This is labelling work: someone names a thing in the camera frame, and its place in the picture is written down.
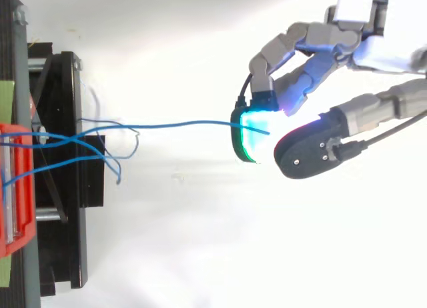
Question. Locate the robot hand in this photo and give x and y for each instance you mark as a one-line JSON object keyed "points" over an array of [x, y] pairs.
{"points": [[333, 34]]}

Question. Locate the red bin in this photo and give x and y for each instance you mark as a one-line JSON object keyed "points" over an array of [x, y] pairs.
{"points": [[23, 194]]}

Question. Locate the black stand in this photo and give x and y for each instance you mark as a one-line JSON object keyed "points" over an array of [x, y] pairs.
{"points": [[66, 221]]}

